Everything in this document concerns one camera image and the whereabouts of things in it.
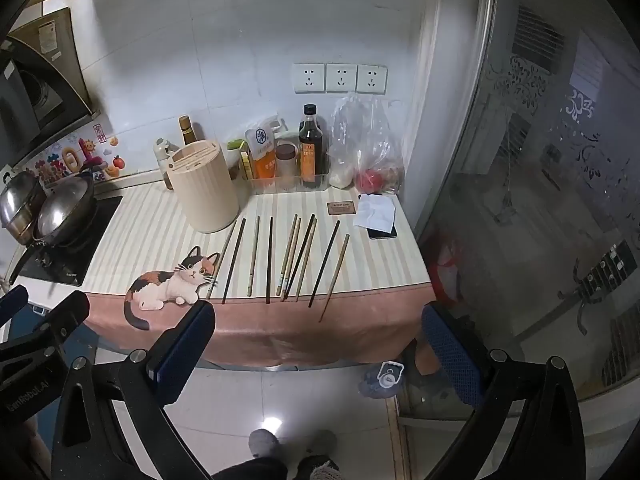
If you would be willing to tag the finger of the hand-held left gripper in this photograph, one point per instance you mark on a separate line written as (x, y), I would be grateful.
(12, 305)
(67, 312)

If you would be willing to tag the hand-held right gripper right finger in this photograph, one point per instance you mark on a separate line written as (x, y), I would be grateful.
(450, 355)

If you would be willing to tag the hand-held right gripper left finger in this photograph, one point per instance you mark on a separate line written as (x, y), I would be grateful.
(182, 350)

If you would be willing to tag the light wooden chopstick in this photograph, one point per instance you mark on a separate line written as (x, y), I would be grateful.
(304, 270)
(335, 275)

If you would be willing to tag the dark chopstick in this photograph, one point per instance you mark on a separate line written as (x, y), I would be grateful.
(306, 236)
(325, 260)

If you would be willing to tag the beige ribbed chopstick holder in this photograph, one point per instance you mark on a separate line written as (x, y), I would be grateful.
(202, 190)

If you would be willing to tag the black gas stove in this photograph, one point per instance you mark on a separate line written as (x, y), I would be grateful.
(70, 260)

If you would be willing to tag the steel pot with lid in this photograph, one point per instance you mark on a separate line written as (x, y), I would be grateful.
(17, 205)

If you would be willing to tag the wok with steel lid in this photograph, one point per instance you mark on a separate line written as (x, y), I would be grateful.
(65, 210)

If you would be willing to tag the cat print striped tablecloth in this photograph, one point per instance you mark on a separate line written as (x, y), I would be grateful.
(150, 230)

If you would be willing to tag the grey slipper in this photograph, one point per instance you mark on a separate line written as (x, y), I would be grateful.
(265, 442)
(320, 441)

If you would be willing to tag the row of chopsticks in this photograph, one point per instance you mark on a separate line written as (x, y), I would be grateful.
(269, 260)

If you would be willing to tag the black phone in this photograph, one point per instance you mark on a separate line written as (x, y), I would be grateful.
(385, 234)

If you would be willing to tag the person's left leg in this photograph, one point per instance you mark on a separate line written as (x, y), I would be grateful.
(250, 470)

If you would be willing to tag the person's leg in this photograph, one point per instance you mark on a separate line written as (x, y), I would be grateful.
(317, 470)
(250, 470)

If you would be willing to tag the person's right leg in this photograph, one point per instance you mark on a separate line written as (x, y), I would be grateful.
(317, 470)

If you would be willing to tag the small brown card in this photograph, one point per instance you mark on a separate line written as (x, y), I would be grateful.
(341, 208)

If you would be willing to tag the small white bottle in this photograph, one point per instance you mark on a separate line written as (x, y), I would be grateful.
(162, 152)

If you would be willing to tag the red tomato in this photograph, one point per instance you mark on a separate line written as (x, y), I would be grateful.
(369, 181)

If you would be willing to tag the small yellow seasoning box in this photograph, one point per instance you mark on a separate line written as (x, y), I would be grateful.
(245, 165)

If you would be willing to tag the clear organizer tray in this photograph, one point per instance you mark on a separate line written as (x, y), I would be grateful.
(290, 184)

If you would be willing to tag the patterned glass door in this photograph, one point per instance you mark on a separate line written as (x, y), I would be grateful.
(525, 160)

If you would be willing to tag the orange seasoning packet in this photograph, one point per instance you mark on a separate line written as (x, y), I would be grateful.
(262, 152)

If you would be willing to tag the oil bottle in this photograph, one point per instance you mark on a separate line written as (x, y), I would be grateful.
(186, 130)

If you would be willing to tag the jar with brown lid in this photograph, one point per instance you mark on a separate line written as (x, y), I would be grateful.
(286, 157)

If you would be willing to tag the range hood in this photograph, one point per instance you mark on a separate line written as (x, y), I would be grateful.
(35, 75)

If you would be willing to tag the clear plastic bag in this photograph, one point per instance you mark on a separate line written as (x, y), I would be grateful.
(367, 135)

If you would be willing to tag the dark soy sauce bottle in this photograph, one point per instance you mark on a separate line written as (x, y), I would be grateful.
(311, 150)

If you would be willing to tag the colourful wall stickers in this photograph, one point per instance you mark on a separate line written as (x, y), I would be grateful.
(75, 157)

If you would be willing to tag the white wall socket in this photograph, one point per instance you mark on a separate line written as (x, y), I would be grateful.
(308, 78)
(371, 79)
(341, 78)

